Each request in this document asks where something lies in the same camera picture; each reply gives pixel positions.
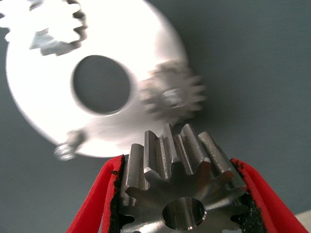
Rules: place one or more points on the round metal plate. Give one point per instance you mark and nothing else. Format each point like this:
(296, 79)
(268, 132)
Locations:
(36, 85)

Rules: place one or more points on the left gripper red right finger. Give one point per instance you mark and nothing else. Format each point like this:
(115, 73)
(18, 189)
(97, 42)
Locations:
(264, 208)

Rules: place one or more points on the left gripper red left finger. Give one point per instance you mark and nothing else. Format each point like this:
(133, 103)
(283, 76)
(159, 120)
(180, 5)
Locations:
(107, 194)

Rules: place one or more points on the larger steel gear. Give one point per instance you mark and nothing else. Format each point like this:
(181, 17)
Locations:
(182, 174)

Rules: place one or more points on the dark grey table cloth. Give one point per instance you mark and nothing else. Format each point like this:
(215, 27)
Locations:
(243, 48)

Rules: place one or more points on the small steel gear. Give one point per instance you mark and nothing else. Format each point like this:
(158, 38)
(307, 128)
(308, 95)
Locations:
(60, 24)
(155, 97)

